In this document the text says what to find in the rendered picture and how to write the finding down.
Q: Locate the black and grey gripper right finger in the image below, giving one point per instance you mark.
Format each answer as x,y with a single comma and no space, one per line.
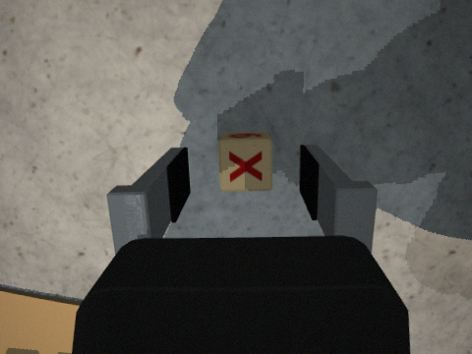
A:
341,206

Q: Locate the tan block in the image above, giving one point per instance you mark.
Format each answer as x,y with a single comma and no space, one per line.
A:
245,162

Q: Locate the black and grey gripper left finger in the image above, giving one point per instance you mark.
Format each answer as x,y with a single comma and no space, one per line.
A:
146,208

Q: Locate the tan flat mat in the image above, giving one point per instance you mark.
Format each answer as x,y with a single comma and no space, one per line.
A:
36,324

